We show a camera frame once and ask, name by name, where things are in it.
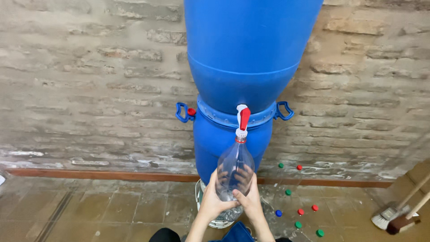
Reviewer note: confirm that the person's right hand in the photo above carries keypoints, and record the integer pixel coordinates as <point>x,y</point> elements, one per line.
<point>252,203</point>

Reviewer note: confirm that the person's left hand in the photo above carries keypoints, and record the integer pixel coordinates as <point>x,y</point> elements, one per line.
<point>210,203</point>

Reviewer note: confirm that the red and white tap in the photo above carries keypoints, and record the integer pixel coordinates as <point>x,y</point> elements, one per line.
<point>244,117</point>

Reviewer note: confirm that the white plastic bucket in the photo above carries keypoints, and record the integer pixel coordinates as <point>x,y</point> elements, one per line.
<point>201,196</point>

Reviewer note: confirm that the blue cloth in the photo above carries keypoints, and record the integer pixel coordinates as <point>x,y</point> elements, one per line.
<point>237,233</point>

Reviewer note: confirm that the broom with brown head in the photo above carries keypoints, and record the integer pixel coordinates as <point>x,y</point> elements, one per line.
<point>398,226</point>

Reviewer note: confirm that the group of capped clear bottles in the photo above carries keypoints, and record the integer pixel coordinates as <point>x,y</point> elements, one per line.
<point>289,208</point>

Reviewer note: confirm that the person's black trousers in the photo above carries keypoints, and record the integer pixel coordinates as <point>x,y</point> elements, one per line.
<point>164,236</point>

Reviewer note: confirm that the small red barrel cap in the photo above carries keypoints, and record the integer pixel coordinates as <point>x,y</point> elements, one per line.
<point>191,111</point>

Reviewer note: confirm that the large blue plastic barrel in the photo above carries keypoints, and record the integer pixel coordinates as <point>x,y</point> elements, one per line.
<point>245,50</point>

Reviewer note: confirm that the broom with white bristles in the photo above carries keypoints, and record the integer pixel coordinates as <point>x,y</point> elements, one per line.
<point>383,218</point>

